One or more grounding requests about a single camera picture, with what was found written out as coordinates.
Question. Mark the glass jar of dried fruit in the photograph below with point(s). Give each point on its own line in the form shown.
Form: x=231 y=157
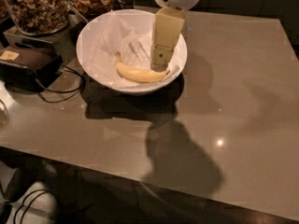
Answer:
x=92 y=0

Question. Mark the glass jar of nuts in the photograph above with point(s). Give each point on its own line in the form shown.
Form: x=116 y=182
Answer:
x=38 y=17

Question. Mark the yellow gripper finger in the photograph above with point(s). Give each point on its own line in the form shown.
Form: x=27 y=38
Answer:
x=168 y=24

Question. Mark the black device with label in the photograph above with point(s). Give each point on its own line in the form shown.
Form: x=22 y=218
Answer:
x=27 y=68

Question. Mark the dark metal jar stand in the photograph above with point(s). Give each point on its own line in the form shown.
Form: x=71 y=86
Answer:
x=62 y=43

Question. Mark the white paper liner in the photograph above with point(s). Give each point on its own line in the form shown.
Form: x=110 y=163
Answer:
x=121 y=41

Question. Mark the yellow banana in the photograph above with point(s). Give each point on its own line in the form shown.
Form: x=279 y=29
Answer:
x=137 y=74

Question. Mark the white object under table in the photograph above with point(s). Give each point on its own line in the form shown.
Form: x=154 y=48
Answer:
x=36 y=206

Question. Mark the white bowl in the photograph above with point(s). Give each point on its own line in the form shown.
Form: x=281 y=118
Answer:
x=93 y=41

